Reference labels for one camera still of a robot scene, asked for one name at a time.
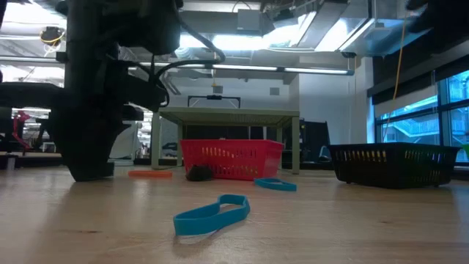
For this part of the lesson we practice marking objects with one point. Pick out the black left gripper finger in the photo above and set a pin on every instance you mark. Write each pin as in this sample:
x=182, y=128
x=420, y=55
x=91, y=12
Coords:
x=22, y=95
x=102, y=139

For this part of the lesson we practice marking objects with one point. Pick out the red plastic basket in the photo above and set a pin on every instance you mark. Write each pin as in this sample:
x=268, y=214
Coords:
x=238, y=157

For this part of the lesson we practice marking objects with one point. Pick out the green plastic basket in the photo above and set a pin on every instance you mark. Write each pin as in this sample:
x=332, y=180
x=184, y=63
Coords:
x=466, y=149

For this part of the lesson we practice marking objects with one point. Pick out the black plastic basket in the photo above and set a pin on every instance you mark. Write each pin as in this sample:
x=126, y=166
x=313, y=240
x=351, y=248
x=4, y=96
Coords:
x=395, y=183

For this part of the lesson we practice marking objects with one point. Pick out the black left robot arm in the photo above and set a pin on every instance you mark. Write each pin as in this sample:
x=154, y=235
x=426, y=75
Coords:
x=110, y=22

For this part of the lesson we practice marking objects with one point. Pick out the red metal stand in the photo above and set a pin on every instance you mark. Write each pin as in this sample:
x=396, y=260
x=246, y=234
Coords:
x=18, y=121

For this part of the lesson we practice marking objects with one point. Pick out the orange rubber band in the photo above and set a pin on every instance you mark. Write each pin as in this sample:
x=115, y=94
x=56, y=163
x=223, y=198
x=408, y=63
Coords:
x=150, y=174

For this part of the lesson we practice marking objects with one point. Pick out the black ceiling device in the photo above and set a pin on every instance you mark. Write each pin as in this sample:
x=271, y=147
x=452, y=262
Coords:
x=51, y=36

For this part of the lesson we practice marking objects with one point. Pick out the wide black rubber band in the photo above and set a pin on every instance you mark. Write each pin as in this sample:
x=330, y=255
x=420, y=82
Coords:
x=199, y=174

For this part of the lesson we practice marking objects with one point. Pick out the pale green perforated metal shelf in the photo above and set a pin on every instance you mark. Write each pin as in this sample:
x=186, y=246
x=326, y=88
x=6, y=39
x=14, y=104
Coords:
x=227, y=117

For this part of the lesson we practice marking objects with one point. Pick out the long ceiling light bar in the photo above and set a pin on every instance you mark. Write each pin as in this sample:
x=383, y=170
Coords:
x=315, y=69

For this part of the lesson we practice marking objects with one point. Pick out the black camera rig frame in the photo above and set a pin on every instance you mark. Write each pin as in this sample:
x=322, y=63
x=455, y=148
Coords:
x=214, y=97

